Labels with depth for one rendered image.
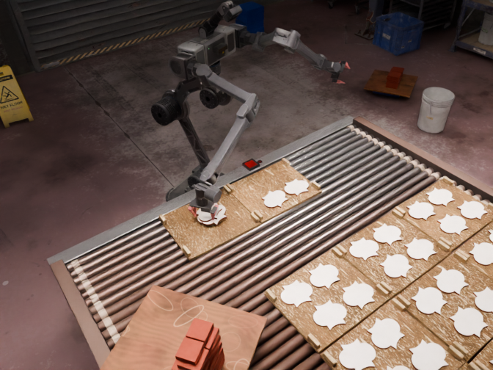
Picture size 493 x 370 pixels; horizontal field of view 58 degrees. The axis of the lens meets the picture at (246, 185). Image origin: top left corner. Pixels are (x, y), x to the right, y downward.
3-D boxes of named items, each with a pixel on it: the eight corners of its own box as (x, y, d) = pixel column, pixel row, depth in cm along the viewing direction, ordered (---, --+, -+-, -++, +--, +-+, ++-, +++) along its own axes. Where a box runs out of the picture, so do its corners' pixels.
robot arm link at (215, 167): (247, 114, 229) (240, 103, 220) (257, 117, 227) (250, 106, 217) (205, 184, 219) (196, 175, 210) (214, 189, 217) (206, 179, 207)
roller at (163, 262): (86, 303, 199) (83, 296, 196) (380, 145, 282) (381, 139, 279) (89, 310, 196) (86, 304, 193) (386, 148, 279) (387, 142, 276)
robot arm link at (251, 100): (267, 106, 227) (262, 94, 219) (251, 125, 225) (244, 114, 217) (209, 73, 249) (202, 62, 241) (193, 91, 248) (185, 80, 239)
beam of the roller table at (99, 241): (50, 266, 219) (45, 258, 215) (348, 122, 308) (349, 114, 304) (55, 277, 214) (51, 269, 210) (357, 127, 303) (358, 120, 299)
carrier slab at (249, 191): (225, 189, 249) (224, 186, 248) (282, 161, 266) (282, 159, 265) (261, 225, 226) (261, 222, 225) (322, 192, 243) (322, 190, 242)
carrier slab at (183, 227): (158, 219, 232) (158, 217, 231) (225, 189, 249) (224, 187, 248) (189, 261, 210) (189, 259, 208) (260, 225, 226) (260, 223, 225)
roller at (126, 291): (89, 311, 196) (86, 305, 193) (386, 148, 279) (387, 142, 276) (94, 318, 193) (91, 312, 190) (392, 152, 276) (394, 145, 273)
